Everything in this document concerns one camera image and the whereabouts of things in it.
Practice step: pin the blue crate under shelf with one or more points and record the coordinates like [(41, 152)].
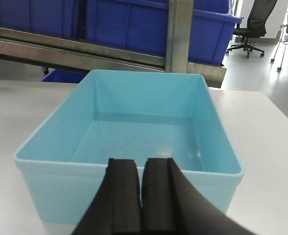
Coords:
[(64, 76)]

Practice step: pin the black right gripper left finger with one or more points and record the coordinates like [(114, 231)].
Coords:
[(116, 207)]

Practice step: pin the blue crate at left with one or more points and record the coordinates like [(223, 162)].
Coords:
[(59, 18)]

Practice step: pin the black office chair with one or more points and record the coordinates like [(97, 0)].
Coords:
[(255, 28)]

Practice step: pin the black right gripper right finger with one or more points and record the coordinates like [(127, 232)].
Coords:
[(173, 206)]

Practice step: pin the stainless steel shelf rack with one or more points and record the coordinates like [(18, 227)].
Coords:
[(58, 53)]

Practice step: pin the large blue storage crate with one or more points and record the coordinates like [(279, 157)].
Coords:
[(141, 26)]

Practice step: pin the light blue plastic box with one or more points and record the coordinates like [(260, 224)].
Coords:
[(127, 115)]

